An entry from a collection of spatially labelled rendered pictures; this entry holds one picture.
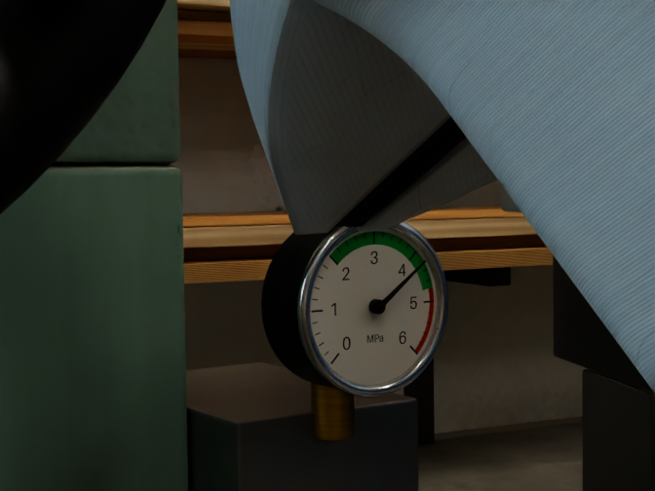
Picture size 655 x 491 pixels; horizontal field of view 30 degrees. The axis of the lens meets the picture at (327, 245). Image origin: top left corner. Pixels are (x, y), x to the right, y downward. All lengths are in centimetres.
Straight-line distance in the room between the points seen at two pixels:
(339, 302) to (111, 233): 9
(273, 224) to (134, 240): 220
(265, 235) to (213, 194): 50
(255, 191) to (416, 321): 265
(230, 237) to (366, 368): 211
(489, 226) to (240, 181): 65
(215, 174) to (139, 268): 259
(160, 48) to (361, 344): 13
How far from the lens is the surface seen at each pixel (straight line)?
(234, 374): 54
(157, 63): 45
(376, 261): 42
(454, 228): 277
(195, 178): 302
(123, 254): 44
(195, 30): 251
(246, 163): 307
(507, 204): 73
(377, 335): 42
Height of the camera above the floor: 70
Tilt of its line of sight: 3 degrees down
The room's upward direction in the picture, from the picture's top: 1 degrees counter-clockwise
